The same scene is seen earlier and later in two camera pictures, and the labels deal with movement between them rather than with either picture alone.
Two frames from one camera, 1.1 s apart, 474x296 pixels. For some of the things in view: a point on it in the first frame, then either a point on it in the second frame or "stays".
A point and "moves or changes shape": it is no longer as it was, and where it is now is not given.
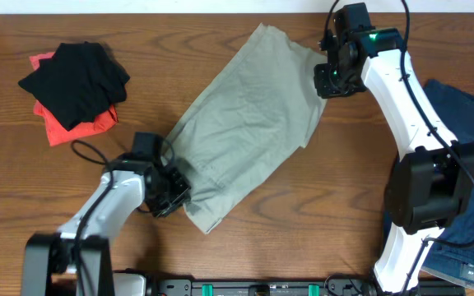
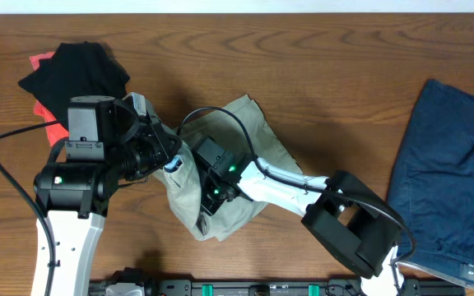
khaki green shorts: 248,124 moves or changes shape
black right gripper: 327,82 to 206,154
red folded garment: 58,135 stays
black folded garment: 79,83 stays
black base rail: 284,287 stays
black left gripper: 175,191 to 161,144
